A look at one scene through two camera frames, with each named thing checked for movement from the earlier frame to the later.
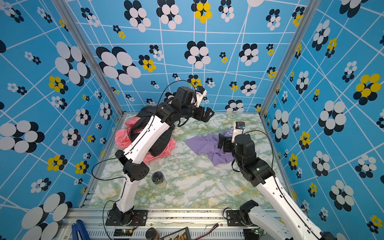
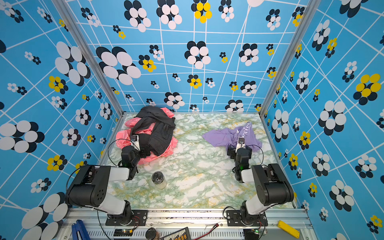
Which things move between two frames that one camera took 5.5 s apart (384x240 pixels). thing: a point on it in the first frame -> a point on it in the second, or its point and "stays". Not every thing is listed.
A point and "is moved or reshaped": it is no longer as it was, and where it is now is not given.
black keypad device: x=183 y=234 stays
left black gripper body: x=196 y=112 -> x=142 y=154
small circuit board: x=123 y=232 stays
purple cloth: x=208 y=145 is moved or reshaped
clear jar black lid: x=158 y=178 stays
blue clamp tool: x=79 y=226 stays
